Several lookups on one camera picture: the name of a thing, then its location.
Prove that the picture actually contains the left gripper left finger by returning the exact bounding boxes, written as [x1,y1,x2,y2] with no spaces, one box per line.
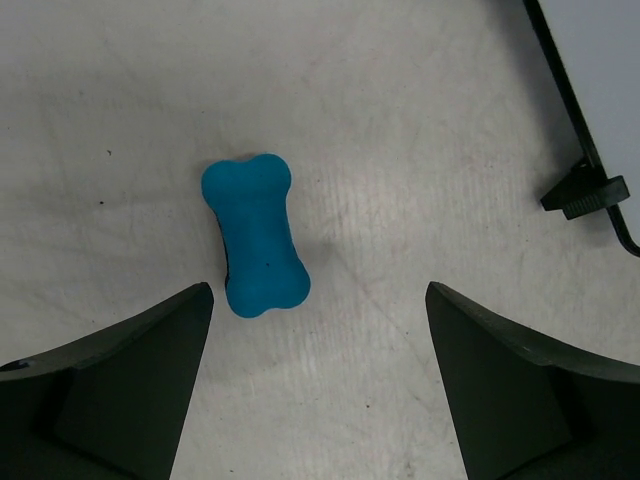
[1,283,214,479]

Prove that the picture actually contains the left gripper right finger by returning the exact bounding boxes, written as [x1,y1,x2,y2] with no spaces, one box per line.
[425,282,639,479]

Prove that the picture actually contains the blue bone-shaped eraser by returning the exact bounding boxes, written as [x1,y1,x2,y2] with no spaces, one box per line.
[201,153,311,318]

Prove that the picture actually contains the small black-framed whiteboard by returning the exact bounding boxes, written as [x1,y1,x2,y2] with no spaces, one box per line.
[525,1,639,255]

